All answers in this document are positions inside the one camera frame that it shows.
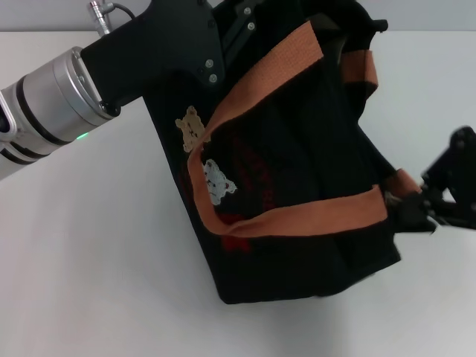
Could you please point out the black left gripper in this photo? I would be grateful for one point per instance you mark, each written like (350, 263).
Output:
(160, 41)

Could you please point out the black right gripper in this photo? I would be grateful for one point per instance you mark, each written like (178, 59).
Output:
(466, 167)

